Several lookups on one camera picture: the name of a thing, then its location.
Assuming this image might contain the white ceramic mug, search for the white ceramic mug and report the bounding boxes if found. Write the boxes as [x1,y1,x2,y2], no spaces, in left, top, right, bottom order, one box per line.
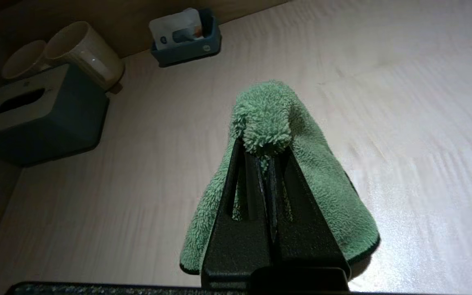
[2,40,50,80]
[44,21,125,91]

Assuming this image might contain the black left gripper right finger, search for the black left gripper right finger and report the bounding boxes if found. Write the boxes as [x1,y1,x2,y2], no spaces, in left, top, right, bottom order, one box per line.
[266,152,351,283]

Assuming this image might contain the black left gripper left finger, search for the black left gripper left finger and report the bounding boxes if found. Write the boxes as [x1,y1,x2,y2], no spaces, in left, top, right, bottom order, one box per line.
[201,137,276,289]

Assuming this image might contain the white sachets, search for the white sachets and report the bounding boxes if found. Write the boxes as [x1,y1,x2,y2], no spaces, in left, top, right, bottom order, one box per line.
[149,8,204,50]

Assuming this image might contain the grey-blue tissue box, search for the grey-blue tissue box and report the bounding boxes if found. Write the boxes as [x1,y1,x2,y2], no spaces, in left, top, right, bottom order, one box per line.
[0,64,109,166]

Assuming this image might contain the green microfiber cloth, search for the green microfiber cloth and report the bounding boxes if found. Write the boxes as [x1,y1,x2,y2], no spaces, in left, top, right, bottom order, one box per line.
[180,80,381,275]

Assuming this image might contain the small blue sachet tray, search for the small blue sachet tray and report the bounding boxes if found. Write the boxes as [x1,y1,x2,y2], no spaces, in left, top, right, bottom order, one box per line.
[151,9,222,67]

